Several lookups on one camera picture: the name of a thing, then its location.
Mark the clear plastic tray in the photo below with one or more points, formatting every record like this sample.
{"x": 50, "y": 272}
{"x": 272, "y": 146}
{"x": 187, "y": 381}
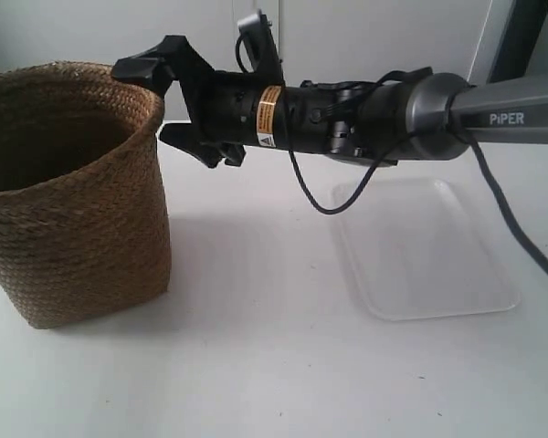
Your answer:
{"x": 411, "y": 250}

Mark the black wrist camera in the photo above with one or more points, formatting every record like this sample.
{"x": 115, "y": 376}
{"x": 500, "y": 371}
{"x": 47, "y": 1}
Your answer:
{"x": 258, "y": 43}

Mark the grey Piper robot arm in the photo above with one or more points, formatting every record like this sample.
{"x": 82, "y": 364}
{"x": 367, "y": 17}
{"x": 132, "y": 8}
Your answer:
{"x": 416, "y": 115}

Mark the brown woven basket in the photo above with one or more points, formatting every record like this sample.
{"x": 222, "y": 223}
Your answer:
{"x": 84, "y": 229}

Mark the dark window frame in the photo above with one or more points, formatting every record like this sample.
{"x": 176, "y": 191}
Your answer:
{"x": 518, "y": 40}

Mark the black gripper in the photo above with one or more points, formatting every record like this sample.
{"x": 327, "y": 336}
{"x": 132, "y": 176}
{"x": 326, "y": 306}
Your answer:
{"x": 233, "y": 110}

